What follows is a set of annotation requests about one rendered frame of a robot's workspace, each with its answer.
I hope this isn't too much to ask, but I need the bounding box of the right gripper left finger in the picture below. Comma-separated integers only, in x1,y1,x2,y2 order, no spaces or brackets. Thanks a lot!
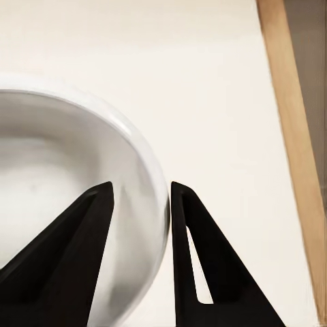
0,181,114,327

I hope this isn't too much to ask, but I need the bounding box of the coffee cup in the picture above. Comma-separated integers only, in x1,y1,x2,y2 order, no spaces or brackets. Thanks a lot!
0,71,171,327

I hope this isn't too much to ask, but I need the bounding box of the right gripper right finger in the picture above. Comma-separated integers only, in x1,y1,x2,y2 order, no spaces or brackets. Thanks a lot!
170,181,285,327

